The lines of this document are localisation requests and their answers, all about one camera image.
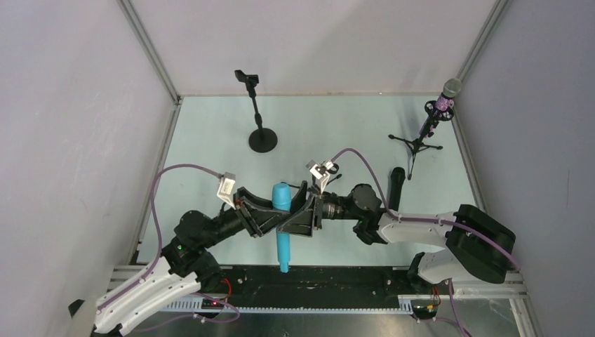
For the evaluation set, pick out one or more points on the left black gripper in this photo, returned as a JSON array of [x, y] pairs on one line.
[[244, 215]]

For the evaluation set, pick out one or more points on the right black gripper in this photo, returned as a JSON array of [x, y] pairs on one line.
[[317, 211]]

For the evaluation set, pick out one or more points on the blue microphone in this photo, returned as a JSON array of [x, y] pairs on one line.
[[281, 200]]

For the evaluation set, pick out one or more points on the black microphone orange end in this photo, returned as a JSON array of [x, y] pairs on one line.
[[396, 181]]

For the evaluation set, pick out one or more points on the tripod shock mount stand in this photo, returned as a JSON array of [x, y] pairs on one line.
[[415, 146]]

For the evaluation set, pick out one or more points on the purple glitter microphone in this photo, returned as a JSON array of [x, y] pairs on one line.
[[445, 97]]

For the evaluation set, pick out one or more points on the small tripod clip stand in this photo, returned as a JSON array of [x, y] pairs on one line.
[[333, 172]]

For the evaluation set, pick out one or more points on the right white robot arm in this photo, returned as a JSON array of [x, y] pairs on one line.
[[471, 244]]

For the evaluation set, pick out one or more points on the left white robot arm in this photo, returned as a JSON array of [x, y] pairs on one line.
[[184, 266]]

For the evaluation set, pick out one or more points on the round base microphone stand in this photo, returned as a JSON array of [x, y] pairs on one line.
[[261, 140]]

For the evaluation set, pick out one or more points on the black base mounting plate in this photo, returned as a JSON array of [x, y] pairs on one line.
[[319, 287]]

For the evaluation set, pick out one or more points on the left electronics board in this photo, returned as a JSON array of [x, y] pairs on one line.
[[212, 304]]

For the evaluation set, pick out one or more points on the electronics board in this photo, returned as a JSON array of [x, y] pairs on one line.
[[425, 312], [212, 304]]

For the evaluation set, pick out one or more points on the right electronics board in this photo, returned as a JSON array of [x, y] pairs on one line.
[[425, 312]]

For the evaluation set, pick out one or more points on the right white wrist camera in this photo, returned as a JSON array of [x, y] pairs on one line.
[[319, 174]]

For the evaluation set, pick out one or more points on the grey slotted cable duct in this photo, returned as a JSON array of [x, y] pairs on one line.
[[193, 305]]

